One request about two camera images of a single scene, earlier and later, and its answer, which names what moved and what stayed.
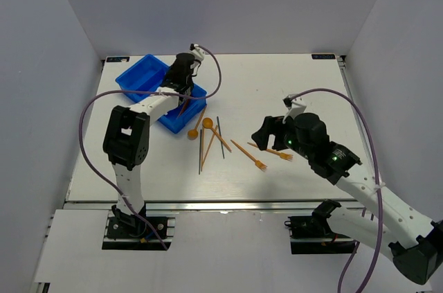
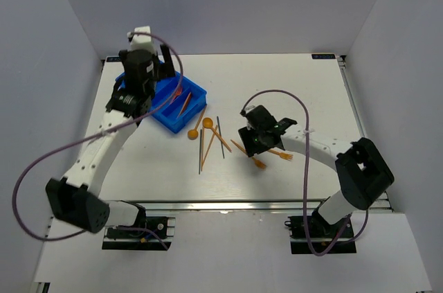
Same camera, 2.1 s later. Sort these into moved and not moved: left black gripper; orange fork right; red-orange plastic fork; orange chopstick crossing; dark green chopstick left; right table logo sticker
Moved: red-orange plastic fork; left black gripper
Not moved: dark green chopstick left; orange chopstick crossing; right table logo sticker; orange fork right
